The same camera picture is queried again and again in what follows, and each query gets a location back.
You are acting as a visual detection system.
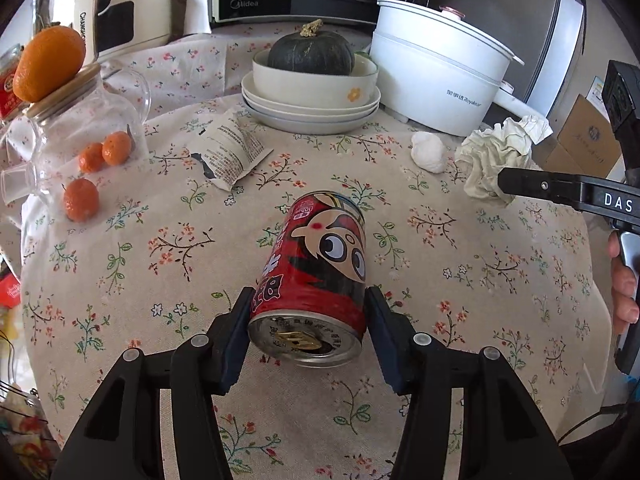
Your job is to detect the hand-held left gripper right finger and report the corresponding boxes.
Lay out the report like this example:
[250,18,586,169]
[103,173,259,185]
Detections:
[366,285,573,480]

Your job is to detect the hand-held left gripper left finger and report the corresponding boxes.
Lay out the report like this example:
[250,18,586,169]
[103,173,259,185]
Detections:
[59,286,256,480]

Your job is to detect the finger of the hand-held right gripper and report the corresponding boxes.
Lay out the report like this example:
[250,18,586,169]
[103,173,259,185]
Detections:
[499,167,586,208]

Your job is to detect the cream paper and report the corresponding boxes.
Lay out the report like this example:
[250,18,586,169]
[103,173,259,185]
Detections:
[454,116,553,206]

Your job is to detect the red cartoon drink can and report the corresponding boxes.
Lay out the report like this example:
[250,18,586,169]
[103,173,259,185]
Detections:
[247,191,368,368]

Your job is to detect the person's right hand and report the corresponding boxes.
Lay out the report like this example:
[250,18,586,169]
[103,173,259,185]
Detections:
[606,232,640,327]

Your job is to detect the cardboard box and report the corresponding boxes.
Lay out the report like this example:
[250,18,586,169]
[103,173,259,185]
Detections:
[545,94,623,178]

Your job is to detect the white electric cooking pot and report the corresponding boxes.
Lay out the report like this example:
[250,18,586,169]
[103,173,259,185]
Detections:
[371,0,553,137]

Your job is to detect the grey refrigerator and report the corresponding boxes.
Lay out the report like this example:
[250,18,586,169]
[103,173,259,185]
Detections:
[500,0,601,126]

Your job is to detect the torn white packet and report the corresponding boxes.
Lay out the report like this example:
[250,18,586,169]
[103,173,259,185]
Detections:
[186,109,274,192]

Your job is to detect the small orange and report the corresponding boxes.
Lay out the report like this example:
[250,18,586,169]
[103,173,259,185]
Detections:
[101,131,133,166]
[78,142,107,172]
[62,178,100,222]

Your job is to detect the colourful snack bag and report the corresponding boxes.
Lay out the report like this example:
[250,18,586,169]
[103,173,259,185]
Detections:
[0,390,51,466]

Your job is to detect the cream bowl with flower print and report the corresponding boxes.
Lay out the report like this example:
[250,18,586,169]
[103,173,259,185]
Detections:
[251,49,379,108]

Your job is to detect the dark green pumpkin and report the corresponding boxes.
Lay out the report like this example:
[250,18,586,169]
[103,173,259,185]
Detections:
[266,19,356,77]

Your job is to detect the glass jar with wooden lid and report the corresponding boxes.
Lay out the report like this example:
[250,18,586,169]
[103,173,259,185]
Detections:
[0,64,152,206]

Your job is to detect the large orange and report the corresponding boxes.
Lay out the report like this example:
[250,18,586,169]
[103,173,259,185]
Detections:
[12,25,87,103]

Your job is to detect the red label jar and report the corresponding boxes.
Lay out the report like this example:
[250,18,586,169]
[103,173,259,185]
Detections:
[0,45,31,121]

